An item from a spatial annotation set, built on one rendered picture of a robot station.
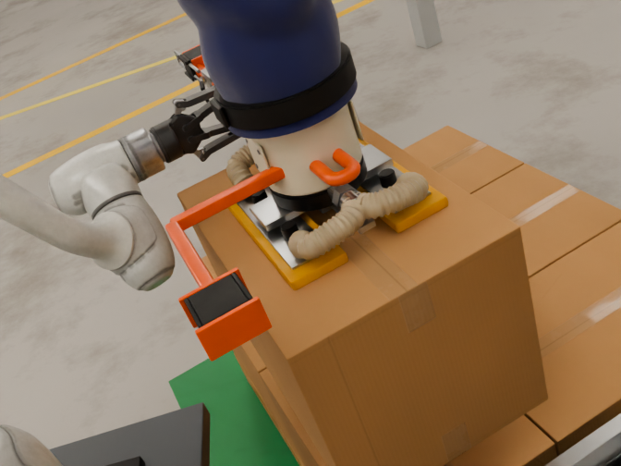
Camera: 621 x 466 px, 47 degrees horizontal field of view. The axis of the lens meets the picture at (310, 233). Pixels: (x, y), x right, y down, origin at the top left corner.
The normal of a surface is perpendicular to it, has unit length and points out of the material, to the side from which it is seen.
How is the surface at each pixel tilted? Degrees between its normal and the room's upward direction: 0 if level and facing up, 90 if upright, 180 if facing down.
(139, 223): 62
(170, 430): 0
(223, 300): 1
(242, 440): 0
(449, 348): 91
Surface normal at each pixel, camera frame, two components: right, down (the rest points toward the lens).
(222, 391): -0.30, -0.78
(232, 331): 0.41, 0.43
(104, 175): 0.19, -0.29
